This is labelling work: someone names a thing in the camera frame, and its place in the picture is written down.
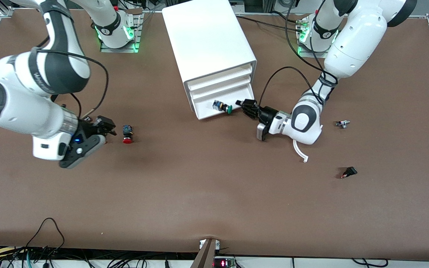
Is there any green mushroom push button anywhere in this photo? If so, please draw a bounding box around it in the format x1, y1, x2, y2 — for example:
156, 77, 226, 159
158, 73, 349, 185
213, 100, 233, 114

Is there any white drawer cabinet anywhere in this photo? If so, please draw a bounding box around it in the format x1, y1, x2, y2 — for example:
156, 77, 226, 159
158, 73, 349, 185
162, 0, 258, 112

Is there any white curved plastic arc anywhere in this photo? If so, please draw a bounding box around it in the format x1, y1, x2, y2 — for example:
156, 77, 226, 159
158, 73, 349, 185
293, 125, 324, 163

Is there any small red display device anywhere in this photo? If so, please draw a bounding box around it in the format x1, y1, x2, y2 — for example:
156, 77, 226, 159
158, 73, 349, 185
213, 256, 237, 268

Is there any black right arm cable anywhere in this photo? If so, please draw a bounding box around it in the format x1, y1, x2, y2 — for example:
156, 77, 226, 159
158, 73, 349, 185
36, 48, 109, 119

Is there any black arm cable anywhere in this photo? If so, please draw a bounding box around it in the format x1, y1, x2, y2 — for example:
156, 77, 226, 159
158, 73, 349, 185
36, 48, 109, 119
258, 0, 338, 108

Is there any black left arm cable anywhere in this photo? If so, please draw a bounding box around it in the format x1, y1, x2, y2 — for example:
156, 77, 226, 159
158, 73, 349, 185
258, 0, 338, 108

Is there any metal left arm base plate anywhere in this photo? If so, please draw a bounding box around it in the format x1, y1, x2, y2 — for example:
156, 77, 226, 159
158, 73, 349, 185
297, 15, 337, 59

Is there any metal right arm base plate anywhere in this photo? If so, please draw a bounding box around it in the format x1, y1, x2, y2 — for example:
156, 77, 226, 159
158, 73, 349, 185
100, 13, 142, 53

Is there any black base power cable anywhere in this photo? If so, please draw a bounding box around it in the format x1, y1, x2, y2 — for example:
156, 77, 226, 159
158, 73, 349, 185
237, 15, 304, 34

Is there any black looped cable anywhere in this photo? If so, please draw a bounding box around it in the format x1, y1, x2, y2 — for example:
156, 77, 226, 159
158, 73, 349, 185
25, 218, 66, 257

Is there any small black rocker switch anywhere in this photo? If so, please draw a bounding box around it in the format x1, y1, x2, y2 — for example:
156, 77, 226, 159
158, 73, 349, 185
340, 166, 358, 179

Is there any brown camera support post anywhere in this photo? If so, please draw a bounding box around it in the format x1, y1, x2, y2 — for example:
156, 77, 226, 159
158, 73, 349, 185
190, 238, 218, 268

